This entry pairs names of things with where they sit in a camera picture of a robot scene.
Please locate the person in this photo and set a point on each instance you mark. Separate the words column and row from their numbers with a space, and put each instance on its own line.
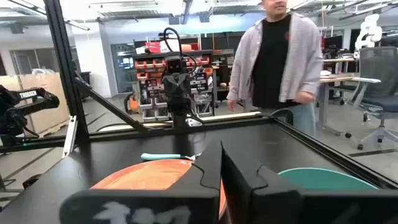
column 273, row 62

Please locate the black Trossen robot arm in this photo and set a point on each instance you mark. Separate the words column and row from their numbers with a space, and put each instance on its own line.
column 31, row 95

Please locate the white flat metal bar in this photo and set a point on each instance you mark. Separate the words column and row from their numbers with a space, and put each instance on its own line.
column 70, row 137

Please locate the wooden top desk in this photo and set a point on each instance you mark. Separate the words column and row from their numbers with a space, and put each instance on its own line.
column 335, row 80

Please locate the gray office chair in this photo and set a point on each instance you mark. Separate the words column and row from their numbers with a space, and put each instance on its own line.
column 379, row 68

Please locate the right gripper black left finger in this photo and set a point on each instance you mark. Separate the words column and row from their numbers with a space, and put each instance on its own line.
column 186, row 202

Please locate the black aluminium table frame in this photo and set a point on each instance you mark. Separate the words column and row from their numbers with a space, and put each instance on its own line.
column 62, row 46

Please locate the dark arched backrest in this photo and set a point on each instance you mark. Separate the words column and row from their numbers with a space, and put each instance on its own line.
column 281, row 115

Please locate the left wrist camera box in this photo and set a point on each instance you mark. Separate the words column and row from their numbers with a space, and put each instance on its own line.
column 174, row 65

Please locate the teal ceramic bowl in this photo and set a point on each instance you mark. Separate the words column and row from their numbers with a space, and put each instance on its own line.
column 326, row 180

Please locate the large wooden crate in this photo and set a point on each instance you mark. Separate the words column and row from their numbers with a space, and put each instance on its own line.
column 40, row 81

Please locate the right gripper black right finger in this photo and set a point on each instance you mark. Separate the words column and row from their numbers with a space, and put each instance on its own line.
column 280, row 205

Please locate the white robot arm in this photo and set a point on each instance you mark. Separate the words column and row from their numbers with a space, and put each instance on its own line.
column 370, row 31

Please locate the orange ceramic plate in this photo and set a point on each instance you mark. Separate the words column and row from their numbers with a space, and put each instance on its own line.
column 146, row 177

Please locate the shelving rack with orange bins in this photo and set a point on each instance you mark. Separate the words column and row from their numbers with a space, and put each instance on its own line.
column 149, row 65

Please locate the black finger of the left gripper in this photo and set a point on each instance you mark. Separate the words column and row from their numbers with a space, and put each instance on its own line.
column 185, row 84
column 169, row 84

